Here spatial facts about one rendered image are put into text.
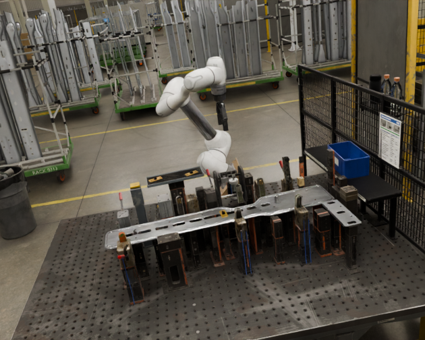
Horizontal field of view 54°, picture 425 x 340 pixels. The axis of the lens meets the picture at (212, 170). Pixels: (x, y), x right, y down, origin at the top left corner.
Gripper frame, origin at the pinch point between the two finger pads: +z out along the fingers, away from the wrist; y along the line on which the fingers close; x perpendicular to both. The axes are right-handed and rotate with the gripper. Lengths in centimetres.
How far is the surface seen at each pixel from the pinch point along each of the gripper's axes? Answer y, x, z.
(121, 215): 10, -71, 40
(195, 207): 13, -26, 44
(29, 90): -735, -271, 78
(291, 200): 28, 31, 46
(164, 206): 13, -45, 39
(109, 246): 32, -79, 46
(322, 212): 45, 42, 48
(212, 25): -665, 136, -3
